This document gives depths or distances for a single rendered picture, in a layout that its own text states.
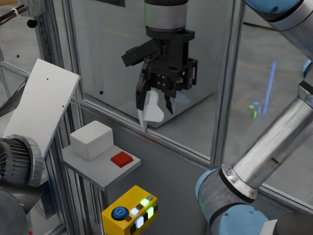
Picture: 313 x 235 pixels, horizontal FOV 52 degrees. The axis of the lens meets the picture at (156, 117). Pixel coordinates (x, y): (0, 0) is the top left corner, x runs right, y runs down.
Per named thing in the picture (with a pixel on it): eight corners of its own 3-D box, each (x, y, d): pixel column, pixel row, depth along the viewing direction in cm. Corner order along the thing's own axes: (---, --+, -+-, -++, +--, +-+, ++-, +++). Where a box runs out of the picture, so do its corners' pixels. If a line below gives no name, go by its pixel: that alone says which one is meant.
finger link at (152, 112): (153, 142, 60) (165, 95, 58) (131, 131, 64) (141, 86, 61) (163, 140, 63) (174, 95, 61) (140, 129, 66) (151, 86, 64)
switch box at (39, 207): (61, 193, 166) (54, 161, 155) (72, 202, 161) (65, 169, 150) (36, 210, 156) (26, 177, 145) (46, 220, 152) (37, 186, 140)
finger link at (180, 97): (189, 121, 69) (181, 91, 62) (167, 112, 72) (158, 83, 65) (196, 111, 70) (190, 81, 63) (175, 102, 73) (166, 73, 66)
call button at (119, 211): (120, 207, 100) (119, 203, 100) (129, 214, 98) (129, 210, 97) (111, 215, 98) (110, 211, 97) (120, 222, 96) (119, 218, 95)
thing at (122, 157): (123, 153, 157) (123, 149, 156) (133, 160, 152) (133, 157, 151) (110, 160, 152) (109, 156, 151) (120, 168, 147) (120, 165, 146)
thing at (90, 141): (93, 134, 170) (91, 116, 164) (114, 146, 161) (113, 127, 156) (67, 149, 159) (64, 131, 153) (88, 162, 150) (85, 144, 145)
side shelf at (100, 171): (91, 136, 173) (91, 132, 172) (141, 164, 154) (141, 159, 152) (54, 158, 158) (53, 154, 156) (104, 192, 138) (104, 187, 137)
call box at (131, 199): (136, 205, 114) (135, 183, 109) (158, 219, 109) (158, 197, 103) (103, 234, 104) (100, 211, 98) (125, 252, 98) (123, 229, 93)
